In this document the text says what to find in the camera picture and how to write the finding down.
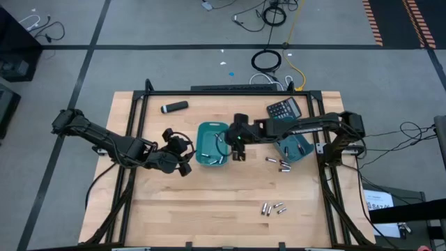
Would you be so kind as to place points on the black cabinet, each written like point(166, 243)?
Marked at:
point(17, 45)

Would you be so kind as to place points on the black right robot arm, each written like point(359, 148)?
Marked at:
point(306, 125)

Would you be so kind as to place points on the teal plastic bin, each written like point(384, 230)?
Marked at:
point(210, 143)

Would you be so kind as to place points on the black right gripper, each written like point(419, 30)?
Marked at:
point(250, 131)

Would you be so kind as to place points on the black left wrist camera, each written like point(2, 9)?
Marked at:
point(177, 143)

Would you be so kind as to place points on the black orange-edged floor mat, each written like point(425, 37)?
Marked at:
point(437, 17)
point(392, 21)

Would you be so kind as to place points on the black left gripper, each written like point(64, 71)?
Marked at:
point(179, 157)

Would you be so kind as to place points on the black cylinder with white end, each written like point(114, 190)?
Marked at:
point(174, 107)

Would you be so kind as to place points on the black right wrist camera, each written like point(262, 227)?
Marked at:
point(237, 138)

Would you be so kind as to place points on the black aluminium table frame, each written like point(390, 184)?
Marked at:
point(139, 115)

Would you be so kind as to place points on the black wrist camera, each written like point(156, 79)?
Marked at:
point(237, 138)
point(177, 143)

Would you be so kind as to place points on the silver metal bracket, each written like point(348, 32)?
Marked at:
point(320, 148)

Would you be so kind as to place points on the black calculator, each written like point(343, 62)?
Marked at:
point(284, 108)

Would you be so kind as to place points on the grey power adapter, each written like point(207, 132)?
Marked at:
point(207, 5)

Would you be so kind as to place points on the grey metal post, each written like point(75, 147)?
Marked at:
point(440, 146)

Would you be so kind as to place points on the silver black AA battery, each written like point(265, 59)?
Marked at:
point(284, 162)
point(218, 137)
point(284, 170)
point(221, 159)
point(264, 208)
point(270, 159)

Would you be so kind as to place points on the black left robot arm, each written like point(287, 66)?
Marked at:
point(104, 139)

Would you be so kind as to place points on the white printed paper sheet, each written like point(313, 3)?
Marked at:
point(378, 202)

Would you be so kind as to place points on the blue-grey plastic bin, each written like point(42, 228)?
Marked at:
point(296, 153)

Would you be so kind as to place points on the black equipment case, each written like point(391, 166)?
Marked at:
point(7, 111)

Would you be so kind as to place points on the black side table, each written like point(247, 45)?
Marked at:
point(407, 212)

